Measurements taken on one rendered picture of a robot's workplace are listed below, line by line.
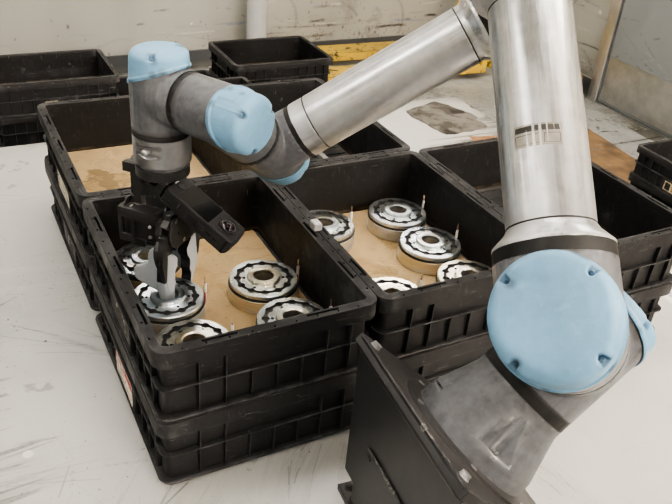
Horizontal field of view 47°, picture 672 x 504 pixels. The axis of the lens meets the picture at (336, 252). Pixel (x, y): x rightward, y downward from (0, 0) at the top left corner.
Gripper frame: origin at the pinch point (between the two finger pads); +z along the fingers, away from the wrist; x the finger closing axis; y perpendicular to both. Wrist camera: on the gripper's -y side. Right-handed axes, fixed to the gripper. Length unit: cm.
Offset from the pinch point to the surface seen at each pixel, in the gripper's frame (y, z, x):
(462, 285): -38.5, -7.5, -9.3
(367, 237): -18.5, 2.1, -31.0
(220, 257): 0.7, 2.2, -13.7
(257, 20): 135, 55, -313
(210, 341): -14.0, -7.8, 16.9
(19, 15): 232, 52, -237
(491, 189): -35, 2, -61
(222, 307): -5.9, 2.2, -1.8
